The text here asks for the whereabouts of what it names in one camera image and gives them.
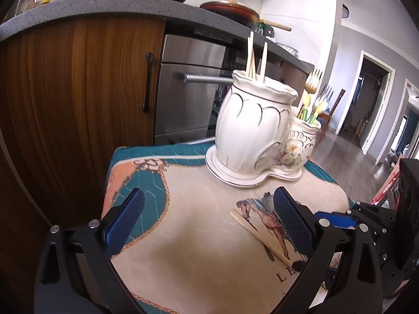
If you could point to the wooden cabinet door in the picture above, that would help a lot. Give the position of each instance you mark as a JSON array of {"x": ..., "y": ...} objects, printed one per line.
[{"x": 81, "y": 104}]

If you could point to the white door frame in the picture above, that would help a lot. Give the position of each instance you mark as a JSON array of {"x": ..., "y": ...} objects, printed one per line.
[
  {"x": 356, "y": 104},
  {"x": 404, "y": 104}
]

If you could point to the ceiling lamp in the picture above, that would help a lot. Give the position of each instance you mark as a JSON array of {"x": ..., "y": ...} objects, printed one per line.
[{"x": 345, "y": 10}]

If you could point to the grey speckled countertop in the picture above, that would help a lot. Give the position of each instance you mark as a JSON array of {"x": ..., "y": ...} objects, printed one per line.
[{"x": 98, "y": 5}]

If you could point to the printed quilted cloth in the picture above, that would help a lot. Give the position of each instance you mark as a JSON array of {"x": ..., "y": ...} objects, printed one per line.
[{"x": 196, "y": 222}]

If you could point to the gold fork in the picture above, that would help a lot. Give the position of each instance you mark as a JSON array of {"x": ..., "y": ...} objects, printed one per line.
[{"x": 312, "y": 81}]

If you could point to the stainless steel dishwasher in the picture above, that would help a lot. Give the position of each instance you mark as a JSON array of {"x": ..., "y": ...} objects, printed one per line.
[{"x": 190, "y": 104}]

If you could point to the white ceramic utensil holder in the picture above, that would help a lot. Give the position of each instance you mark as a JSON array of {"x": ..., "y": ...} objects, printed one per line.
[{"x": 248, "y": 127}]

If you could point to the seasoning bottles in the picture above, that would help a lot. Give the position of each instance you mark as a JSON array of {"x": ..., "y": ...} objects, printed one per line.
[{"x": 31, "y": 2}]

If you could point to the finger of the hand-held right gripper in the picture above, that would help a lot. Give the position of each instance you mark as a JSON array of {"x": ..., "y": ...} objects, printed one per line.
[
  {"x": 342, "y": 221},
  {"x": 299, "y": 266}
]

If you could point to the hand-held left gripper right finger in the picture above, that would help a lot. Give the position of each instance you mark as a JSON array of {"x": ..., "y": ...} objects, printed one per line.
[{"x": 291, "y": 222}]

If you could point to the yellow plastic fork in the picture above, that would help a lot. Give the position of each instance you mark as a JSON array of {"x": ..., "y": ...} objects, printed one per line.
[{"x": 306, "y": 106}]

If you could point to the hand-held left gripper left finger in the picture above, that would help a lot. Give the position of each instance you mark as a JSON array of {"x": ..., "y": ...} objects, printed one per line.
[{"x": 126, "y": 222}]

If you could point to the wooden chair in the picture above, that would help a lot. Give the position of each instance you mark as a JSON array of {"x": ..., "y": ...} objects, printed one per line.
[{"x": 337, "y": 108}]

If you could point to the cardboard box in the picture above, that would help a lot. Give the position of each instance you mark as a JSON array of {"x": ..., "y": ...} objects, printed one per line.
[{"x": 388, "y": 183}]

